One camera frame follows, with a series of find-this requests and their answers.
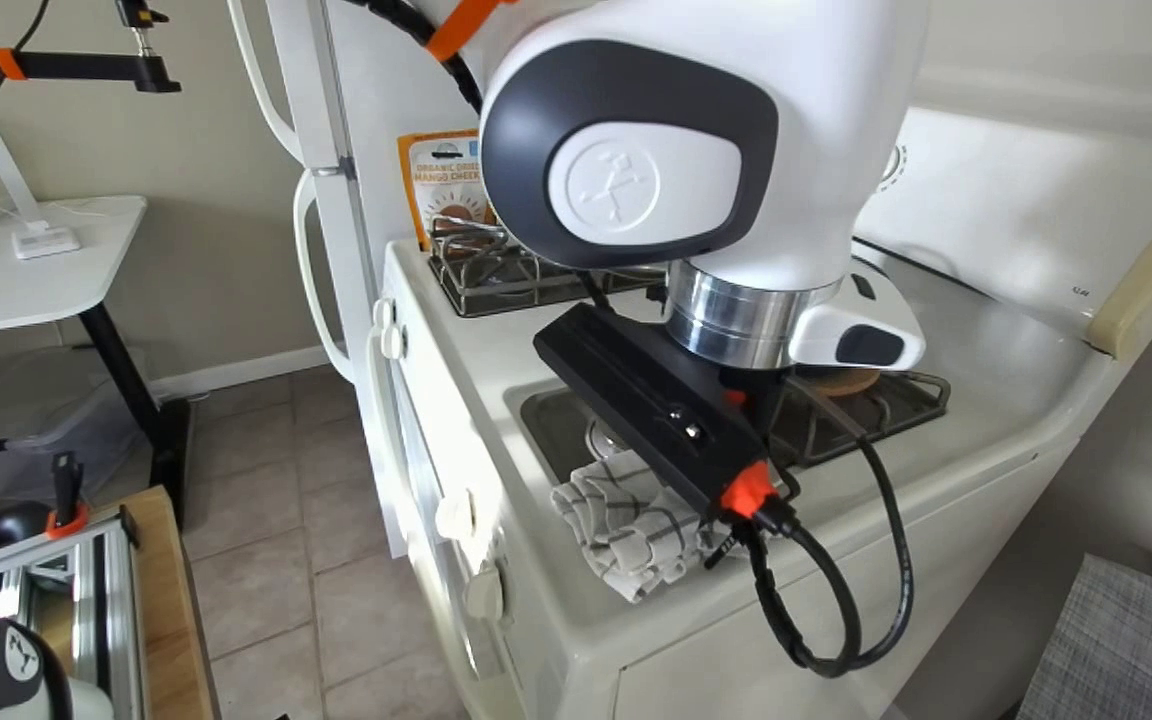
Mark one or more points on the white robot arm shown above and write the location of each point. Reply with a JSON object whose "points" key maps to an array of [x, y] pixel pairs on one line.
{"points": [[801, 132]]}

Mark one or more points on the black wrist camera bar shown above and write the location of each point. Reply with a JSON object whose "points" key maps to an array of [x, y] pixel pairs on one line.
{"points": [[641, 384]]}

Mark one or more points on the round wooden trivet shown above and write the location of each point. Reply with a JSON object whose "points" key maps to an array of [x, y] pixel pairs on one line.
{"points": [[849, 384]]}

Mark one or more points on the large metal burner grate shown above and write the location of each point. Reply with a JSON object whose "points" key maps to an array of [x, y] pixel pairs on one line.
{"points": [[508, 282]]}

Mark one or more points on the white lamp stand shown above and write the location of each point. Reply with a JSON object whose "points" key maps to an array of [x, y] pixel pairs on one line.
{"points": [[39, 242]]}

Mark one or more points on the white striped tea towel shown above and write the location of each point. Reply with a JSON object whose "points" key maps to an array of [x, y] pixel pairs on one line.
{"points": [[641, 535]]}

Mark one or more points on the grey woven fabric seat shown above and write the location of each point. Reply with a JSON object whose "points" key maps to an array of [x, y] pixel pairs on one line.
{"points": [[1121, 654]]}

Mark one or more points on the white gas stove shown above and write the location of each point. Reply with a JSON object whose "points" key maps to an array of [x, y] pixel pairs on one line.
{"points": [[499, 346]]}

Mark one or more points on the wooden metal robot cart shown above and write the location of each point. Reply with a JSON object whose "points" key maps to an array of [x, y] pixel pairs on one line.
{"points": [[169, 612]]}

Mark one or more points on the white table black leg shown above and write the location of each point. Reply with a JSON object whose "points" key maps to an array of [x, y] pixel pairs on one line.
{"points": [[17, 273]]}

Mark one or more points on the white stove knob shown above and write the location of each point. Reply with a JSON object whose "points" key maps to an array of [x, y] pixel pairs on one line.
{"points": [[381, 314], [457, 515], [392, 346]]}

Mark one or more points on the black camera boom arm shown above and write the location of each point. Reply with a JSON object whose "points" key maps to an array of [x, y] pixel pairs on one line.
{"points": [[68, 67]]}

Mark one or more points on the orange white snack pouch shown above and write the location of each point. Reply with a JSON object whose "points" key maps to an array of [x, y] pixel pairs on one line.
{"points": [[450, 174]]}

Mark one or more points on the white refrigerator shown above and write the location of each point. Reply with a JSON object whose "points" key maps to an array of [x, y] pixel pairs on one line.
{"points": [[379, 80]]}

